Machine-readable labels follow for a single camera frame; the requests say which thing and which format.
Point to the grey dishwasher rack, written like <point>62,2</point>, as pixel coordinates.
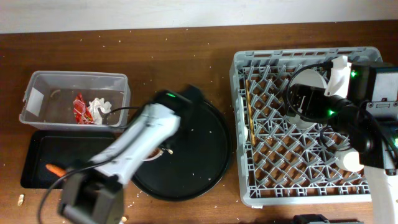
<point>288,165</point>

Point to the white plastic fork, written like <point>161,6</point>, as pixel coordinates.
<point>246,133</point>

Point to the grey plate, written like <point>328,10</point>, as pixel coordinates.
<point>311,78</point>

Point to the round black tray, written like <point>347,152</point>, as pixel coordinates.
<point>194,163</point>

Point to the orange carrot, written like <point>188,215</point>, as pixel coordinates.
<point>55,170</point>

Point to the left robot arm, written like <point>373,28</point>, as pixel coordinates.
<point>94,192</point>

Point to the wooden chopstick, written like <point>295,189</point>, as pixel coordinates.
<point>251,126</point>

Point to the peanut on table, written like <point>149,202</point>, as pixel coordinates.
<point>20,200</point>

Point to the black rectangular tray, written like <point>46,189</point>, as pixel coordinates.
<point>62,149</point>

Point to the clear plastic bin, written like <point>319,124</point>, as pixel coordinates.
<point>50,94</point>

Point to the white cup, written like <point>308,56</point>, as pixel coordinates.
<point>348,160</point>

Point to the white tissue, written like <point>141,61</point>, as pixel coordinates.
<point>97,107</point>

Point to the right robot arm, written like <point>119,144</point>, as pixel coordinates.
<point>358,99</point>

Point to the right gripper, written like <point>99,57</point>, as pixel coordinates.
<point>313,96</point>

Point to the red snack wrapper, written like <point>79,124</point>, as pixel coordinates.
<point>81,112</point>

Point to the pink bowl with food scraps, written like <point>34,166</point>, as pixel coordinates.
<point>154,155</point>

